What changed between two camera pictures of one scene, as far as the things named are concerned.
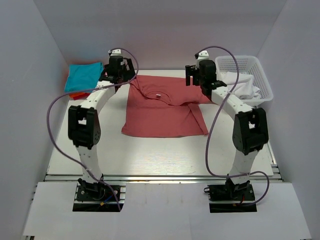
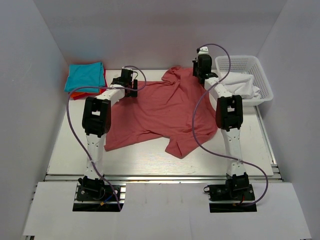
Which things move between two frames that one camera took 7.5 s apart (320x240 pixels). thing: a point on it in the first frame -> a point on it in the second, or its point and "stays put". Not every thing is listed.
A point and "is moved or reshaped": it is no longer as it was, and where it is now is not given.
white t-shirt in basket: x=245 y=87 stays put
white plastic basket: x=248 y=65 stays put
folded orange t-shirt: x=78 y=96 stays put
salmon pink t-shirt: x=163 y=106 is moved or reshaped
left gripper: x=131 y=71 -> x=132 y=93
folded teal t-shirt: x=83 y=77 stays put
